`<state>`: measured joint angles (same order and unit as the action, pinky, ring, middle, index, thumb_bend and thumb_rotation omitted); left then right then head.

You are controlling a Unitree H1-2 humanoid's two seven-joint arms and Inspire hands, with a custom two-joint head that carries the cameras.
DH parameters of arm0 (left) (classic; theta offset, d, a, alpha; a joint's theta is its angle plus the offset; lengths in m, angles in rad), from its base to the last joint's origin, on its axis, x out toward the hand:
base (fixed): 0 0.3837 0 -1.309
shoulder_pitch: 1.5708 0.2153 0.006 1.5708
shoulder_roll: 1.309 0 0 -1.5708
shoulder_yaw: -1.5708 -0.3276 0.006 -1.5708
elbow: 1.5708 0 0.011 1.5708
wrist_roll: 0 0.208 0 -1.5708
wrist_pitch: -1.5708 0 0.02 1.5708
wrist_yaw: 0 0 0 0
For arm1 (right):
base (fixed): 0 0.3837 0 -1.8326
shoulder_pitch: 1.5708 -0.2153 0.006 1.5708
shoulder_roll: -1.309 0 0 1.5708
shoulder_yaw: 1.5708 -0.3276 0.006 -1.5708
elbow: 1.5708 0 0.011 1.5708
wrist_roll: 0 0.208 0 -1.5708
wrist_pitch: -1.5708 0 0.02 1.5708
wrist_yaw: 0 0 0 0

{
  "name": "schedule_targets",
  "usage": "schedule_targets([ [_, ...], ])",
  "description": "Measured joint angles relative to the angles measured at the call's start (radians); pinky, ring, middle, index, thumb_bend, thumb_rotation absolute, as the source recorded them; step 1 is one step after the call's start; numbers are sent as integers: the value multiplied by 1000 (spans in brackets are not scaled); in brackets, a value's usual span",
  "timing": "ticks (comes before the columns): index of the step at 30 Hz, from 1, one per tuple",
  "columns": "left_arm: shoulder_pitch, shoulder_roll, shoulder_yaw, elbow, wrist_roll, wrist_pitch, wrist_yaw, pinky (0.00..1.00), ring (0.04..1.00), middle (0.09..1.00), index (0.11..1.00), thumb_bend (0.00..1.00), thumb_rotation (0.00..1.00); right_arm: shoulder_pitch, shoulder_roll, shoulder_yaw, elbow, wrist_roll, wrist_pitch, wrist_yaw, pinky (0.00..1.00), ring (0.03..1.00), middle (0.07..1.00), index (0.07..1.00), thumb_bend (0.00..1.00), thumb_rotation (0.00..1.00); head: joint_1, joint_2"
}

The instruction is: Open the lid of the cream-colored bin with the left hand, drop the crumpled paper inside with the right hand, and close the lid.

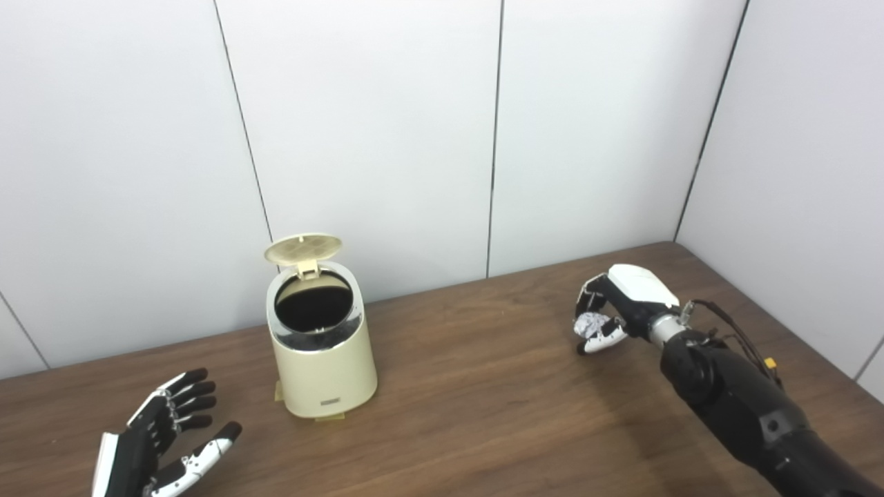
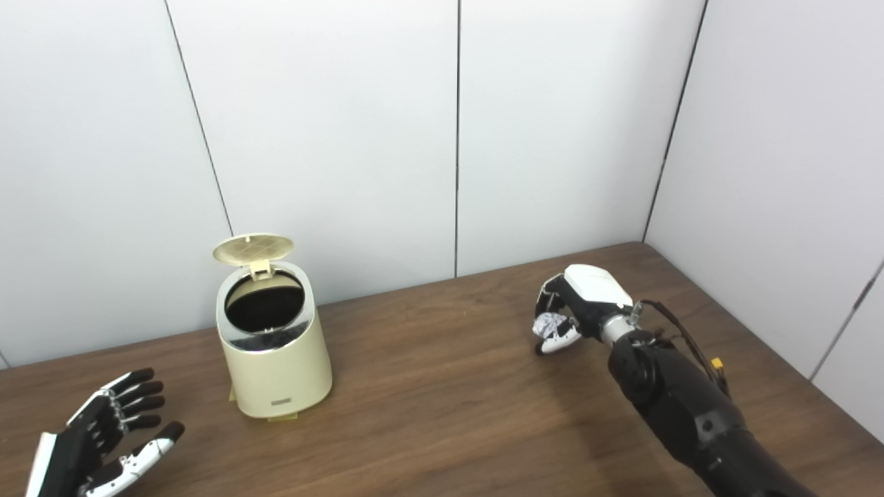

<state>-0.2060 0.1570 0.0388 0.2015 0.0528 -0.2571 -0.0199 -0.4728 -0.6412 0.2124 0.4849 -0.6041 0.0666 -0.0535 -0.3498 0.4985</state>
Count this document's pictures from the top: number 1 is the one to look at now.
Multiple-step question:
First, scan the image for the black and white right hand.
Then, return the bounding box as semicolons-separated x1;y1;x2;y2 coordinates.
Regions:
574;264;681;355

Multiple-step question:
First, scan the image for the black and white left hand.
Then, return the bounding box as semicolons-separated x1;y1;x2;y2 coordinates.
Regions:
92;368;243;497

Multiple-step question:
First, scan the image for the white paper ball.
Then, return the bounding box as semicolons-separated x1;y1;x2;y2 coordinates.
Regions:
575;312;612;339

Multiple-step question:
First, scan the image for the cream-colored plastic bin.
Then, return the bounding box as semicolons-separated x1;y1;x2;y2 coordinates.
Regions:
266;261;378;419

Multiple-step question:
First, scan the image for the cream round bin lid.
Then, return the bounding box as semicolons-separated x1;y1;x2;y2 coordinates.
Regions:
264;233;344;279

